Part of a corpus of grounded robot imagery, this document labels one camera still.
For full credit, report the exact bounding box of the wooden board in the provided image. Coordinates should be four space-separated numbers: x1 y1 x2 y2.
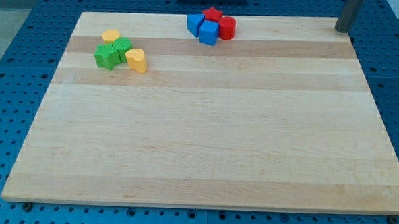
1 12 399 215

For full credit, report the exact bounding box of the blue cube block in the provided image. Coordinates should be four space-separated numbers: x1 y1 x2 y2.
199 20 219 46

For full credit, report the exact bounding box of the yellow heart block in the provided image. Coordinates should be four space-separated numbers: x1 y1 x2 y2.
125 49 148 74

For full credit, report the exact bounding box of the red cylinder block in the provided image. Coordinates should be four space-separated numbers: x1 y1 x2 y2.
218 16 237 40

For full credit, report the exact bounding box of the blue triangle block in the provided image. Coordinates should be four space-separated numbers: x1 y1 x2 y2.
186 14 205 38

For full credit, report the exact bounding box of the red star block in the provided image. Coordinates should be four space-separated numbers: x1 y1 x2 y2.
201 7 223 22

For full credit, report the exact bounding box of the green cylinder block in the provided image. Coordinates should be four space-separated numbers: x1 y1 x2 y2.
113 37 132 63

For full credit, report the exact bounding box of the green star block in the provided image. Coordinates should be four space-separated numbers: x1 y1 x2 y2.
94 43 121 70

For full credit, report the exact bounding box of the yellow hexagon block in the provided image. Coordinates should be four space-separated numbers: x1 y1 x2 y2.
101 29 121 44

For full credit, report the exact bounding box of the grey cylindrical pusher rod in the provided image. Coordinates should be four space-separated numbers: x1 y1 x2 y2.
335 0 364 33

